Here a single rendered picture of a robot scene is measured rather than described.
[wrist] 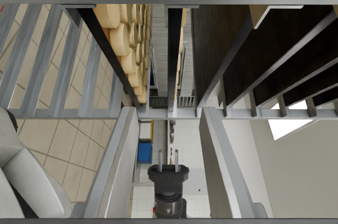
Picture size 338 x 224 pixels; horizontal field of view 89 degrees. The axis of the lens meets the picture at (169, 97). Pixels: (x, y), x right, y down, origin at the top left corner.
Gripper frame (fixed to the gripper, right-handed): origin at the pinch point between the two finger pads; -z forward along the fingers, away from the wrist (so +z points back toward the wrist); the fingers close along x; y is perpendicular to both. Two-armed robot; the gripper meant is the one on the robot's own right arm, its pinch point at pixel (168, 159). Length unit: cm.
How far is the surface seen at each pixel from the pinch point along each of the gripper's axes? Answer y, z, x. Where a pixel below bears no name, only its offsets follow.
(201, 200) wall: -274, 252, 70
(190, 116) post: -4.7, -12.4, 6.9
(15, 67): -13, -27, -53
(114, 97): -7.4, -17.7, -17.7
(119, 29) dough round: 21.4, -33.0, -7.2
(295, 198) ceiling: -208, 191, 214
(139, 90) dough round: 5.2, -21.9, -7.3
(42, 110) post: -5.5, -13.8, -40.3
